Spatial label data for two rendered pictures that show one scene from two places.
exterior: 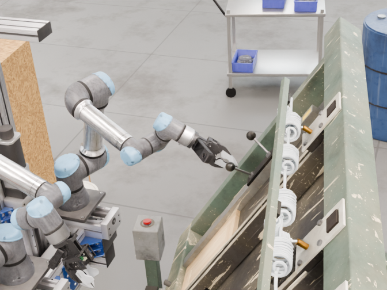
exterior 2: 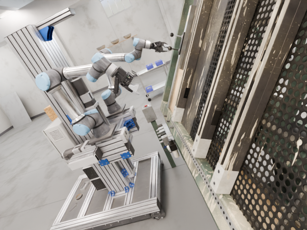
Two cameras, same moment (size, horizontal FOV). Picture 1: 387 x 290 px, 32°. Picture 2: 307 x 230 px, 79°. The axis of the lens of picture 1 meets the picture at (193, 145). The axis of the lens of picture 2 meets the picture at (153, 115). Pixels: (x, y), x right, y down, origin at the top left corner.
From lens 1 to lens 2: 1.48 m
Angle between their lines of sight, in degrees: 13
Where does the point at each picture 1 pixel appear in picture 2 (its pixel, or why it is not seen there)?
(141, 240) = (147, 112)
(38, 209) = (97, 55)
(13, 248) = (96, 116)
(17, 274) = (103, 129)
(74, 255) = (124, 75)
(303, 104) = (183, 22)
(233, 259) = (192, 64)
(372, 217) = not seen: outside the picture
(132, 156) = (130, 55)
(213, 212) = (168, 88)
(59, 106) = not seen: hidden behind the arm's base
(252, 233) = (196, 45)
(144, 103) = not seen: hidden behind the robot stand
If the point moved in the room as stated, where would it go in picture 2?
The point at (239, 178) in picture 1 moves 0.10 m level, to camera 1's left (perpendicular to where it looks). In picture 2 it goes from (172, 67) to (165, 71)
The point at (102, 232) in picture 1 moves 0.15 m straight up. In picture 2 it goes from (130, 115) to (124, 103)
